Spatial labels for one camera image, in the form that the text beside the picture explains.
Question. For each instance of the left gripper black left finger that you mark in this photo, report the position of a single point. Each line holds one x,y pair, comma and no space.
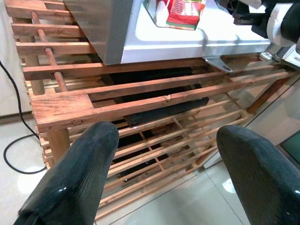
70,182

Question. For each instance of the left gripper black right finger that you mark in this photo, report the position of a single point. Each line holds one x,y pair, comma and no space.
264,182

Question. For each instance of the red white drink carton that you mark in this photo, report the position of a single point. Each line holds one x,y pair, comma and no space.
185,16

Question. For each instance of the green glass sliding door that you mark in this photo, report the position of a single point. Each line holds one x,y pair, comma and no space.
293,147

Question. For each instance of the wooden slatted rack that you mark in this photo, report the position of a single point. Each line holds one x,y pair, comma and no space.
61,107

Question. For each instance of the beige kitchen cabinet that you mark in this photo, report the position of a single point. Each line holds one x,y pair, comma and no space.
7,93

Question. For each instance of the black box inside rack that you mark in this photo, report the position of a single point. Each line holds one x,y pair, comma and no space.
164,110

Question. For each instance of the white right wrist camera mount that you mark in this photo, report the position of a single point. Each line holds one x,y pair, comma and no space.
276,25

